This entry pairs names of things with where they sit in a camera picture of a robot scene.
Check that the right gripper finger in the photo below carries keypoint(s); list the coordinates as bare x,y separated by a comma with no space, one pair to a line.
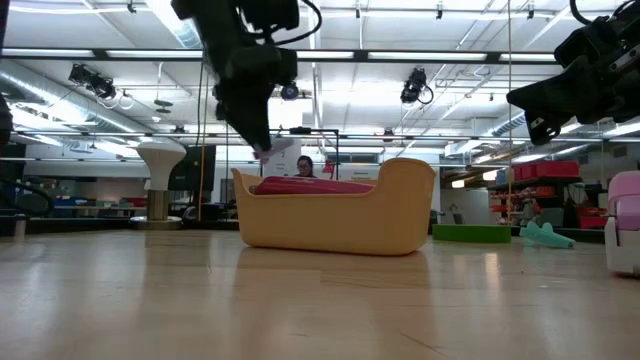
565,111
560,85

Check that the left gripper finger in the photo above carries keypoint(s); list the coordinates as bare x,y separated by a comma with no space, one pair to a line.
261,120
237,107

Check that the teal staple remover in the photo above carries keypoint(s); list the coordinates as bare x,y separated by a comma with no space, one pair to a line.
547,239

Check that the green tape roll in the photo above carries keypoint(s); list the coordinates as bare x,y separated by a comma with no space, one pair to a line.
470,234

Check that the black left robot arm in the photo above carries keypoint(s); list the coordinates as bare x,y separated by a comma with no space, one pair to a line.
200,7

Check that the red storage bins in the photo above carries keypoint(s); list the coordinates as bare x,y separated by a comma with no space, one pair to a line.
550,169

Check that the person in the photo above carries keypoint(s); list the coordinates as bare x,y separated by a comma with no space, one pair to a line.
305,167

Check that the black monitor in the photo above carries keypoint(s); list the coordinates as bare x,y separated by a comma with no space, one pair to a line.
192,170

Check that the yellow plastic bin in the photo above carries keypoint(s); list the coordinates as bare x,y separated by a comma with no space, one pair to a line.
340,225

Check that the round overhead camera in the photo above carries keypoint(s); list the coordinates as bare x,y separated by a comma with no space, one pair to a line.
289,91

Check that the background black rig frame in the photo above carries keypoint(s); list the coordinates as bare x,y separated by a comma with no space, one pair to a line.
300,130

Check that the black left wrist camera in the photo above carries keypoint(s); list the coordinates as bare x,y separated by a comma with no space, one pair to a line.
270,15

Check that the black aluminium rig frame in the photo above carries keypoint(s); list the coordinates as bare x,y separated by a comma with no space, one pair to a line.
360,55

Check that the black ceiling camera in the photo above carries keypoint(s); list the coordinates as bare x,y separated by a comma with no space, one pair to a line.
92,80
414,82

